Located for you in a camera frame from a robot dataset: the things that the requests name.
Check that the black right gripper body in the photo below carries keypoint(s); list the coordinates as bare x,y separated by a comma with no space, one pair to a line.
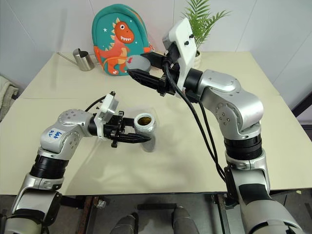
170,81

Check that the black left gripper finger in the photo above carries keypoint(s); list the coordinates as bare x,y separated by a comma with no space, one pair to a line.
134,139
129,123

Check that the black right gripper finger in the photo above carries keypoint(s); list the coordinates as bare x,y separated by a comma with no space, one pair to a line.
146,78
157,59

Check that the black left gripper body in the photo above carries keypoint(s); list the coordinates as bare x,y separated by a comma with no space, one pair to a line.
114,126

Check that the grey round disc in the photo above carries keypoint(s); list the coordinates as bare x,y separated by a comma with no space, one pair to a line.
139,64

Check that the white plastic bottle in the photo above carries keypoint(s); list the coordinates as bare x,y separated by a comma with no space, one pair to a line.
150,147

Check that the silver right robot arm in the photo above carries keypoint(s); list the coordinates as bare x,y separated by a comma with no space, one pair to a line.
234,102

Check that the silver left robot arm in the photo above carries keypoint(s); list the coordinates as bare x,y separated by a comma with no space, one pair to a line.
61,136

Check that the white plant pot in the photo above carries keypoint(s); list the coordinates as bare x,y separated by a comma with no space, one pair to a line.
198,59

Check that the teal dinosaur backpack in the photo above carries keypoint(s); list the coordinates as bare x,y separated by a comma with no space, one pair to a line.
114,36

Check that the green palm plant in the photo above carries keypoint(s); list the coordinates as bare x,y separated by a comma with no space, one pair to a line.
198,26

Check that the silver metal watering can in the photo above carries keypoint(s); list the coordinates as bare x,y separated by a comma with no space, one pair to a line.
83,61

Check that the dark grey rounded shape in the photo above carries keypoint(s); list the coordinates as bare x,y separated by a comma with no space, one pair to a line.
126,223
182,220

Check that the beige folded cloth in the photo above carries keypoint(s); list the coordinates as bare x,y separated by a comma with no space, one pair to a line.
7,95

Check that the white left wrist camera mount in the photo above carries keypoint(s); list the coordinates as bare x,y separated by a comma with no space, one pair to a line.
107,109

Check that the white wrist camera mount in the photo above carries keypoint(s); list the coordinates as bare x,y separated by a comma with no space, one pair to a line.
107,109
182,44

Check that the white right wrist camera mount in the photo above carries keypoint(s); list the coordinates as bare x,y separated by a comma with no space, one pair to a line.
182,44

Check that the black metal post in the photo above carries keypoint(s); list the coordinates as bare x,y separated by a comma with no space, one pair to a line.
303,97

